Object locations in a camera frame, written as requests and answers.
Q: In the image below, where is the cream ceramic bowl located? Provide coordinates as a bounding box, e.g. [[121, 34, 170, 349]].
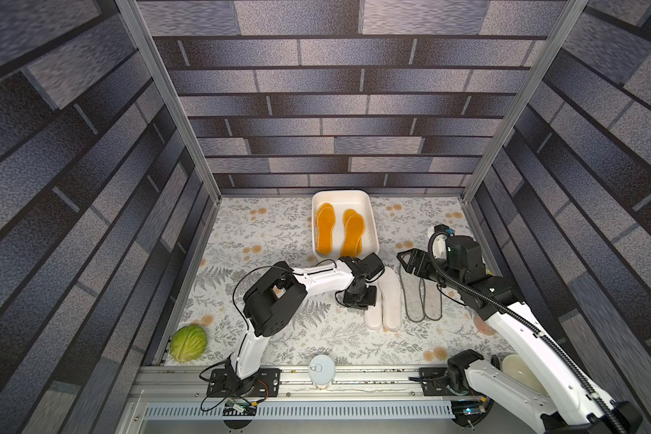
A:
[[501, 354, 549, 396]]

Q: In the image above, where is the grey insole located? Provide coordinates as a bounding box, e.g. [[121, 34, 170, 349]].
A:
[[399, 269, 426, 323], [419, 280, 443, 321]]

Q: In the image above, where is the left grey insole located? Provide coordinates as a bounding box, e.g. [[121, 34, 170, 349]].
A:
[[399, 269, 426, 323]]

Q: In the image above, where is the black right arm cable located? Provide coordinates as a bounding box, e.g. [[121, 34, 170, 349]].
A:
[[426, 230, 630, 434]]

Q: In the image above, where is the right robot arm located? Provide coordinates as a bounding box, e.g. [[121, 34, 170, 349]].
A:
[[397, 227, 643, 433]]

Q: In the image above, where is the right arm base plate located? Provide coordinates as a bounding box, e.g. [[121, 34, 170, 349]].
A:
[[417, 366, 468, 396]]

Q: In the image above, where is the white insole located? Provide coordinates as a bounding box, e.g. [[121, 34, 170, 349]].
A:
[[365, 276, 383, 331], [376, 267, 403, 332]]

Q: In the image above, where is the aluminium front rail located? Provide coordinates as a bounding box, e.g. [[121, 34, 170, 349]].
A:
[[127, 365, 428, 405]]

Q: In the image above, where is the right white insole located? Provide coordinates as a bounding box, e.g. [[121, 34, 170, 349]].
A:
[[376, 267, 403, 332]]

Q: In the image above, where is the floral patterned table mat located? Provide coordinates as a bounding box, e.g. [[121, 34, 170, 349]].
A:
[[178, 197, 511, 365]]

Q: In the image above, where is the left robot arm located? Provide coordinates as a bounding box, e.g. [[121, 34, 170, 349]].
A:
[[225, 253, 384, 387]]

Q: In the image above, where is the right grey insole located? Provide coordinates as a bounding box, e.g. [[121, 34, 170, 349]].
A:
[[419, 280, 443, 321]]

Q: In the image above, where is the round tin can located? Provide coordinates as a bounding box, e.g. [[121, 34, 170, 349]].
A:
[[473, 316, 497, 336]]

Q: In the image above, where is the left white insole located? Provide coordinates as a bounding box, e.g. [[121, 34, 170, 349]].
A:
[[365, 276, 383, 331]]

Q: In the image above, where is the green cabbage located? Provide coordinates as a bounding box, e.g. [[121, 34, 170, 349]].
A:
[[169, 325, 207, 363]]

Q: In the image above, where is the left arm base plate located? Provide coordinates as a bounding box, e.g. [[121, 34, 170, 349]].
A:
[[206, 368, 282, 399]]

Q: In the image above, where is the white plastic storage box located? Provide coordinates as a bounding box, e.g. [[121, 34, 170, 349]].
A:
[[311, 190, 380, 260]]

